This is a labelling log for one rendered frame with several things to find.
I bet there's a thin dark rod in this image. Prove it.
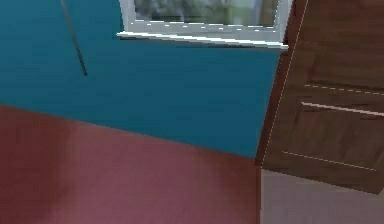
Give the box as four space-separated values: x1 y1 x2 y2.
60 0 88 77

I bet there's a white framed window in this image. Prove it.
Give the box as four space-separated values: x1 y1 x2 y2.
116 0 294 51

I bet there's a brown wooden chest of drawers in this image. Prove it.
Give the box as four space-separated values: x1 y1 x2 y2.
254 0 384 195

